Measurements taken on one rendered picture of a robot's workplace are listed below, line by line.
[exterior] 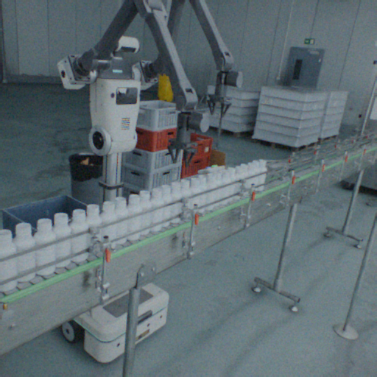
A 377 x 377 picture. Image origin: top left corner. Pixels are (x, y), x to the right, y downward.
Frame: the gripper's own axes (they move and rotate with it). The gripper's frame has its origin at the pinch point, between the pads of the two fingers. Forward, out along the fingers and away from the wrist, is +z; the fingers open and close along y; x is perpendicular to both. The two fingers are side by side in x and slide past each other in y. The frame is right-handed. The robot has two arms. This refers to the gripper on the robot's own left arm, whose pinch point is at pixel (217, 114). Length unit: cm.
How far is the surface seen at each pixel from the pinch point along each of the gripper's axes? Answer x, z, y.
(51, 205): 63, 49, 43
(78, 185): -43, 97, 170
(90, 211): 88, 25, -16
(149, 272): 63, 54, -22
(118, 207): 76, 26, -17
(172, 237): 51, 43, -21
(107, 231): 82, 32, -19
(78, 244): 94, 33, -19
